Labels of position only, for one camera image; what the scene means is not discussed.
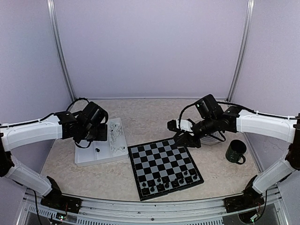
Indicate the pile of white chess pieces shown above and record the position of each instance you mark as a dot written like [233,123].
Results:
[115,133]

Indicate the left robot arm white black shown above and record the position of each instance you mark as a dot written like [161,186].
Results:
[88,125]

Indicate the dark green mug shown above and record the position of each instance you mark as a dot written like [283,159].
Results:
[235,152]

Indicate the grey spiral collapsible bowl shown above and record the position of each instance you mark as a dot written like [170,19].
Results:
[208,140]

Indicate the left aluminium corner post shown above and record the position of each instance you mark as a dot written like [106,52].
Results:
[58,44]

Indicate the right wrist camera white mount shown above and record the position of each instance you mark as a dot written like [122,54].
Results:
[180,125]

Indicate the white plastic tray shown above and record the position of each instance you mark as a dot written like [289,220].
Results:
[89,156]

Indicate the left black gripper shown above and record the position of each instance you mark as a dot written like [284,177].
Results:
[102,135]

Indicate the black pawn edge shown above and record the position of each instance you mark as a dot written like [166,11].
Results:
[192,171]

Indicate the aluminium front frame rail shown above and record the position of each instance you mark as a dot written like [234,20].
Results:
[93,211]

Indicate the black white chessboard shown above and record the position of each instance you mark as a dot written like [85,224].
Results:
[159,159]

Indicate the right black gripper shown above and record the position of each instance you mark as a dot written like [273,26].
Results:
[186,139]

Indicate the aluminium corner post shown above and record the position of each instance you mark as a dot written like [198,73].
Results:
[242,50]
[58,44]

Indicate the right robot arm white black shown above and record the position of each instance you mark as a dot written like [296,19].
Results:
[235,119]

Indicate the right aluminium corner post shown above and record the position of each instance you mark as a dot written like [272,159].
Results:
[242,50]

